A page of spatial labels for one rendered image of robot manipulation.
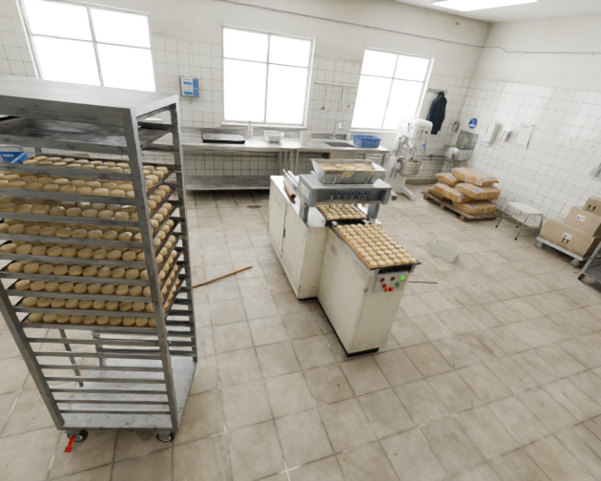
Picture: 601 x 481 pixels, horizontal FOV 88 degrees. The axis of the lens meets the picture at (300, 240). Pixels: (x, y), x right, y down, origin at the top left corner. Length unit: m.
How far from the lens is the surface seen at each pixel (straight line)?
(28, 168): 1.39
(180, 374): 2.35
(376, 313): 2.40
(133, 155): 1.16
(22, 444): 2.57
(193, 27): 5.31
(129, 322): 1.67
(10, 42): 5.61
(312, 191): 2.42
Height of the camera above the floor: 1.99
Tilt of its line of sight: 29 degrees down
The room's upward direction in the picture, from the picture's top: 7 degrees clockwise
